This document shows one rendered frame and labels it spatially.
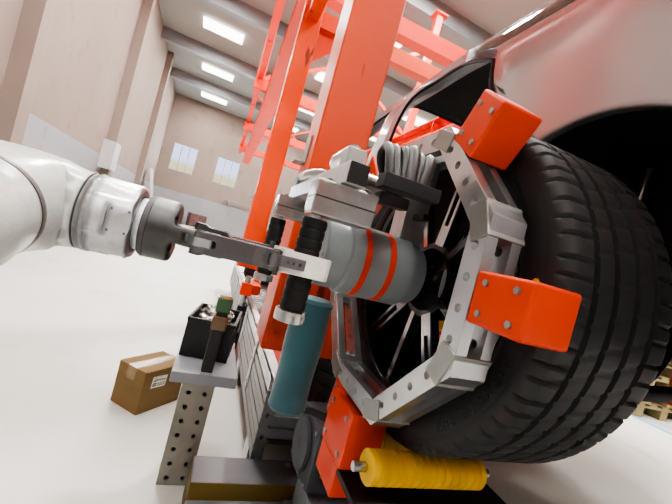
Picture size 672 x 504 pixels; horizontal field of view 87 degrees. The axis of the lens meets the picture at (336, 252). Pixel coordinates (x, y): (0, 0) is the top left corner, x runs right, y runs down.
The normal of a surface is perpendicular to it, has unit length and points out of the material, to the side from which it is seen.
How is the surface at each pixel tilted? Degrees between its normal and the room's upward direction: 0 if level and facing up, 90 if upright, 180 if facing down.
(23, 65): 90
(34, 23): 90
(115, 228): 90
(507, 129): 125
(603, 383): 102
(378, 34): 90
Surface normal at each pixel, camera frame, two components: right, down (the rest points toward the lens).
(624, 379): 0.26, 0.26
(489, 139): 0.10, 0.63
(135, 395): -0.37, -0.09
